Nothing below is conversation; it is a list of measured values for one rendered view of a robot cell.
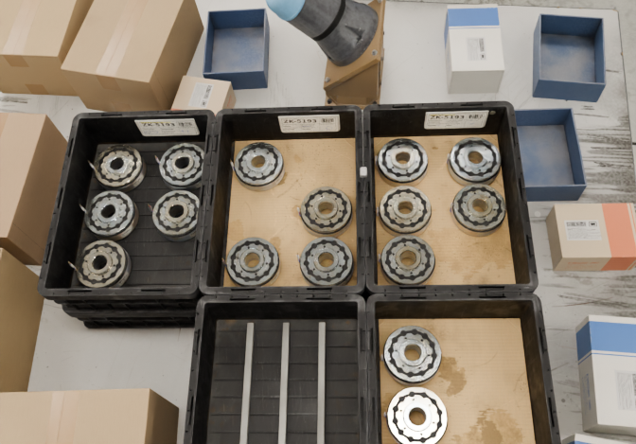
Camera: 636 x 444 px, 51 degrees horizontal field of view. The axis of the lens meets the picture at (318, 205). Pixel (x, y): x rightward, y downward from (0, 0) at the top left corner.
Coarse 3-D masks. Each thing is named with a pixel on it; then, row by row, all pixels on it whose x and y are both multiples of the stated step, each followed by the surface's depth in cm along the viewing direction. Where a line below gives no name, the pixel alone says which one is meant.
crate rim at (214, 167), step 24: (216, 120) 135; (360, 120) 132; (216, 144) 133; (360, 144) 130; (216, 168) 130; (360, 168) 128; (360, 192) 125; (360, 216) 123; (360, 240) 122; (360, 264) 119; (216, 288) 119; (240, 288) 118; (264, 288) 118; (288, 288) 118; (312, 288) 118; (336, 288) 117; (360, 288) 117
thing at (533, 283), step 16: (368, 112) 133; (512, 112) 131; (368, 128) 132; (512, 128) 131; (368, 144) 132; (512, 144) 128; (368, 160) 128; (368, 176) 127; (368, 192) 127; (368, 208) 124; (368, 224) 122; (528, 224) 120; (368, 240) 121; (528, 240) 119; (368, 256) 120; (528, 256) 117; (368, 272) 118; (528, 272) 116; (368, 288) 117; (384, 288) 117; (432, 288) 116; (448, 288) 116; (464, 288) 116; (480, 288) 115; (496, 288) 115; (512, 288) 115; (528, 288) 115
